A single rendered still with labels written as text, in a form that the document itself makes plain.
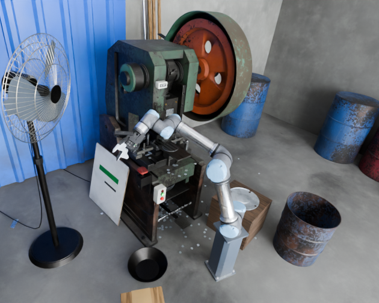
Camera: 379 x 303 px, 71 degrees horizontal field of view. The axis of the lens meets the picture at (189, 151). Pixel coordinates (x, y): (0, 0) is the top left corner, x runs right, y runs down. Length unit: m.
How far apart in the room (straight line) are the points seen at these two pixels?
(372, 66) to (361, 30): 0.52
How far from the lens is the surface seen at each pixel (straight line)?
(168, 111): 1.97
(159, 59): 1.77
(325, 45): 4.83
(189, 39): 2.29
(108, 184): 2.48
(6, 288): 2.35
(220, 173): 1.46
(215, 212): 2.40
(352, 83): 4.72
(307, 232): 2.28
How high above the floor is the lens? 1.85
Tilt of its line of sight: 31 degrees down
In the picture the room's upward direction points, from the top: 8 degrees clockwise
